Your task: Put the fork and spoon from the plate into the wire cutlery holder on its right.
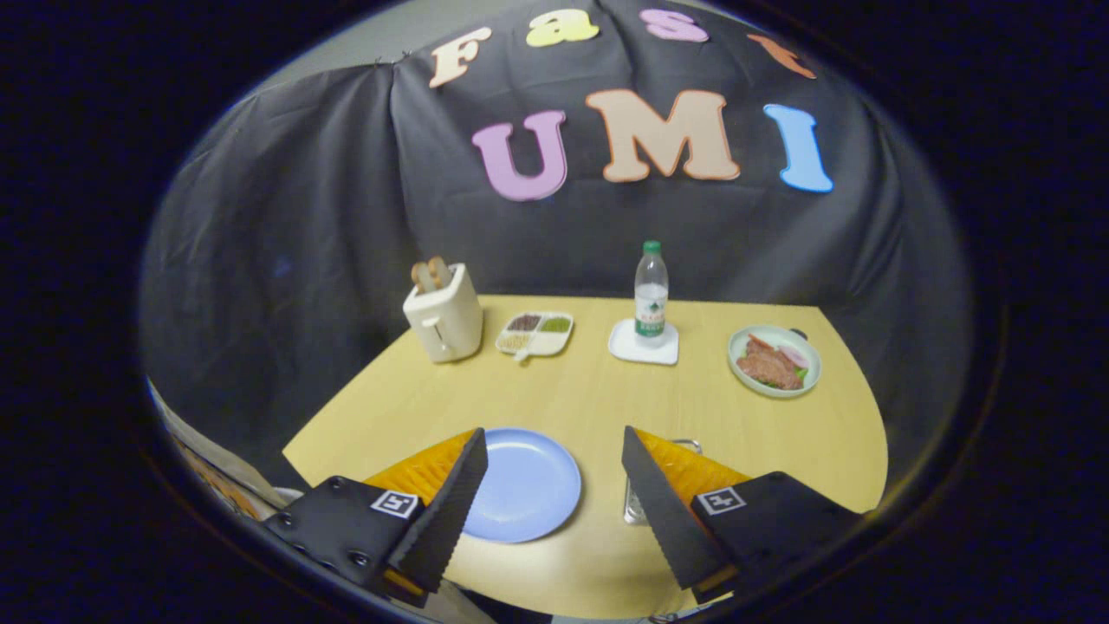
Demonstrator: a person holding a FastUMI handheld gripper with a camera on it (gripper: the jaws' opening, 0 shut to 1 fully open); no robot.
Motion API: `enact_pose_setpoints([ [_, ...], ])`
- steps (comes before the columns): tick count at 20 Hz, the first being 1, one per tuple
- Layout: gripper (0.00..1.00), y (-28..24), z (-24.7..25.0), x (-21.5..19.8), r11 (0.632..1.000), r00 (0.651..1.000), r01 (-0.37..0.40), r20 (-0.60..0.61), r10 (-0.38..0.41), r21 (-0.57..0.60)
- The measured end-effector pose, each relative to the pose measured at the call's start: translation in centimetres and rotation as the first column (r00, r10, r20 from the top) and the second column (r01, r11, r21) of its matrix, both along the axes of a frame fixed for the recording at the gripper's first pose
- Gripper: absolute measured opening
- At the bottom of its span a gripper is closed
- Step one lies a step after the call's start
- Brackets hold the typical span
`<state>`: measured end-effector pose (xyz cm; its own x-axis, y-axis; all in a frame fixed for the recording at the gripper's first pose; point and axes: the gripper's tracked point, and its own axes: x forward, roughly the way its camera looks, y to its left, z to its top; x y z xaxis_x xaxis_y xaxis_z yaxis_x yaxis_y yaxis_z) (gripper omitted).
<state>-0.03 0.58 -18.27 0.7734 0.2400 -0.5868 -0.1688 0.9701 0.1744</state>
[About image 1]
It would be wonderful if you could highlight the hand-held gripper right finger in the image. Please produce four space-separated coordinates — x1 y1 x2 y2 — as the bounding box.
621 425 865 605

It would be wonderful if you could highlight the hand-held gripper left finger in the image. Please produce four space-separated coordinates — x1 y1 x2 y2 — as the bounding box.
263 427 489 603

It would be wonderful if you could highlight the pale green plate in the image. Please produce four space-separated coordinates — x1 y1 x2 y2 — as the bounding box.
728 325 821 399

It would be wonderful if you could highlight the sliced meat serving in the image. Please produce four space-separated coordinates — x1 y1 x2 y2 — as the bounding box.
736 334 811 391

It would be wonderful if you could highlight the blue round plate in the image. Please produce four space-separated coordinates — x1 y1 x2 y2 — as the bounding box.
462 428 582 544

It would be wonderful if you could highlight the white square coaster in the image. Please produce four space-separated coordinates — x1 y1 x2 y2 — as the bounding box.
608 318 680 366

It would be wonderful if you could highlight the cream toaster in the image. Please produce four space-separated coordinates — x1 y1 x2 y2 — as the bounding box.
403 263 484 364

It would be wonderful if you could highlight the clear water bottle green cap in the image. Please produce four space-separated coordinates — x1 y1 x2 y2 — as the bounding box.
634 241 670 348

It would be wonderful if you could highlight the white divided dish with grains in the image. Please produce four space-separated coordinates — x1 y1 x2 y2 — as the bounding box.
495 311 574 362

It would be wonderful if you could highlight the black backdrop cloth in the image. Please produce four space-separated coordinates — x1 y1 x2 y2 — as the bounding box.
139 0 976 495

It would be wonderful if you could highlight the metal wire cutlery rack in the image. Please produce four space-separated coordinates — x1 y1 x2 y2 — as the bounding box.
624 438 704 526

